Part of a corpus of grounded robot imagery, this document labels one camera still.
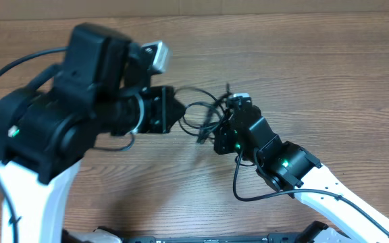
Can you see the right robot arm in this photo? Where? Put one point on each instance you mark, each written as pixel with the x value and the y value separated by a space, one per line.
pixel 288 168

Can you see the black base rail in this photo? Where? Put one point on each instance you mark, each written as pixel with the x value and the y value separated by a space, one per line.
pixel 269 238

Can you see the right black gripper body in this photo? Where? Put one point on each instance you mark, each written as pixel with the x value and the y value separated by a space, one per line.
pixel 229 141

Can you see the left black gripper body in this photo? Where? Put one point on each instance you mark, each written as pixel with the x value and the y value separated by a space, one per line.
pixel 155 111

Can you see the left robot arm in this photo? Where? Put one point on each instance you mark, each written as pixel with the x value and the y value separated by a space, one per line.
pixel 103 85

